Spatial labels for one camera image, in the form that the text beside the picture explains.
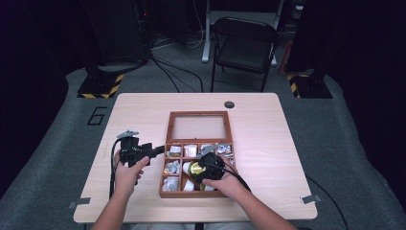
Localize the hand-held gripper cable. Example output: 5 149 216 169
108 138 124 201
204 161 253 194

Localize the black equipment cabinet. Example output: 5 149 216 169
85 0 151 66

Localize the white cable bundle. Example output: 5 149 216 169
151 30 206 51

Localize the person's right hand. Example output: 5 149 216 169
201 154 253 201

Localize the grey tape strip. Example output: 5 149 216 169
300 194 323 205
67 196 92 210

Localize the right hand-held gripper cable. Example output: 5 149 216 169
204 161 253 194

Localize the black floor cable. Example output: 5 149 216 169
305 175 350 230
149 53 205 94
149 56 182 94

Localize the black folding chair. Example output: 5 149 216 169
210 16 280 93

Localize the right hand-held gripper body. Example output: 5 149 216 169
196 144 227 185

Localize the person's left hand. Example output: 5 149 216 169
112 150 151 199

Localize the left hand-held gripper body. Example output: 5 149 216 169
116 129 153 169

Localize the black stand with striped base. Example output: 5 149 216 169
77 0 124 100
285 0 333 100

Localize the left hand-held gripper cable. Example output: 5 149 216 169
108 138 124 201

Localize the wooden box with glass lid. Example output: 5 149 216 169
158 110 238 199

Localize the red object by stand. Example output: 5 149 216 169
279 40 293 75

